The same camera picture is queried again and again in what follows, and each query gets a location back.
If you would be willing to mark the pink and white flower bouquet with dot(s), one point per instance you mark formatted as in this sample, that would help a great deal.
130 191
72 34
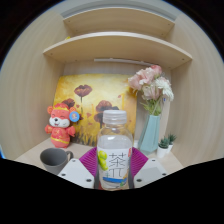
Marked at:
150 83

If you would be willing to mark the white light bar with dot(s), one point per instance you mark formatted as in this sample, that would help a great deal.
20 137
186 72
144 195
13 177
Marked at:
123 61

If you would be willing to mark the grey mug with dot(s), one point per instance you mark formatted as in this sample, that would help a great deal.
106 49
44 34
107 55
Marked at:
53 160

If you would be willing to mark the clear plastic drink bottle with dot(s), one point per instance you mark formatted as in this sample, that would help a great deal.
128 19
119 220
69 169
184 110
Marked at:
114 156

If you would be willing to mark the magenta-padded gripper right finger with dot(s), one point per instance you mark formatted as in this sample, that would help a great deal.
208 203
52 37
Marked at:
150 170

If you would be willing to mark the yellow poppy flower painting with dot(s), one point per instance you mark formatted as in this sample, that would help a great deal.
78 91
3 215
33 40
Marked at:
100 90

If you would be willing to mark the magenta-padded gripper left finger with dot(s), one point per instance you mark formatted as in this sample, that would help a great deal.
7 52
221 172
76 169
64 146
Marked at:
76 170

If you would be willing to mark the wide wooden shelf board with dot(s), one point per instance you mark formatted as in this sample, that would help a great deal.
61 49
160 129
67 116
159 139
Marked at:
116 45

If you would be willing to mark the red plush toy figure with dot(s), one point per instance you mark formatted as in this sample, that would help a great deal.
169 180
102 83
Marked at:
60 128

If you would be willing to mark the teal faceted vase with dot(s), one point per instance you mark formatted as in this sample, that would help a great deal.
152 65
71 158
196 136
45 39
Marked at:
150 135

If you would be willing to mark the short wooden shelf board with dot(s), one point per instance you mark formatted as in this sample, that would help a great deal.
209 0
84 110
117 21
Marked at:
120 20

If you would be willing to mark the small potted succulent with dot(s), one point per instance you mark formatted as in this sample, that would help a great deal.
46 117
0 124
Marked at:
163 148
172 141

